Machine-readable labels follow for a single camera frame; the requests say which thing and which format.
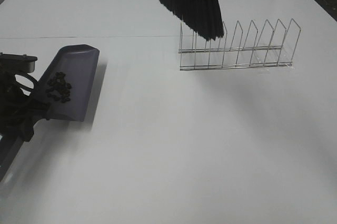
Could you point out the purple plastic dustpan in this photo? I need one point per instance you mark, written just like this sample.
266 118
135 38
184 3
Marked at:
79 63

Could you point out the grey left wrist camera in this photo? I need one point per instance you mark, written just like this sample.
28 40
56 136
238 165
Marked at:
22 63

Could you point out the chrome wire dish rack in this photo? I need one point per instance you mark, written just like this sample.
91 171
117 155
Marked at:
272 45

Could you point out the pile of coffee beans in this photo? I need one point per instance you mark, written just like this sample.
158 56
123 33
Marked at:
58 88

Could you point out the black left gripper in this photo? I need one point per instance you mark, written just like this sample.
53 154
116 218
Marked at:
19 109

